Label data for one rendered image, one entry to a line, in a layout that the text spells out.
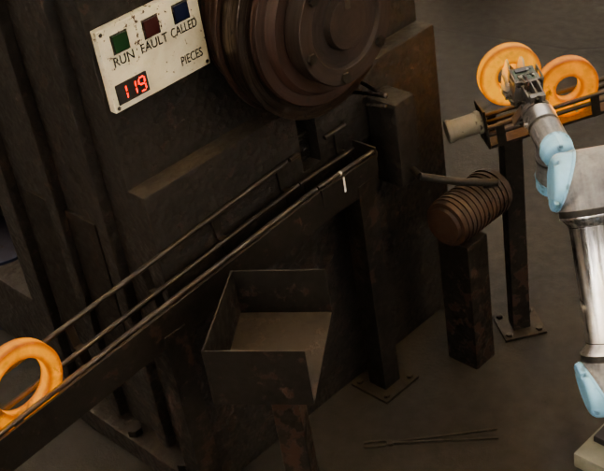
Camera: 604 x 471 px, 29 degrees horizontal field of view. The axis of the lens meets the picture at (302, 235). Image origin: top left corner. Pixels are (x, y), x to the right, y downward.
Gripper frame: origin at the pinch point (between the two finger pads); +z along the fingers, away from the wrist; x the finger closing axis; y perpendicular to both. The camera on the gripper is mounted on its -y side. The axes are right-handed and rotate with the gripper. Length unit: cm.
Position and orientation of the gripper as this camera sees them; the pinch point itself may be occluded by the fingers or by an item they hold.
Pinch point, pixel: (509, 66)
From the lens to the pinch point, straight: 294.0
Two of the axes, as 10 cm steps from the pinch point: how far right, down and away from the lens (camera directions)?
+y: -0.8, -6.6, -7.5
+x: -9.7, 2.1, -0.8
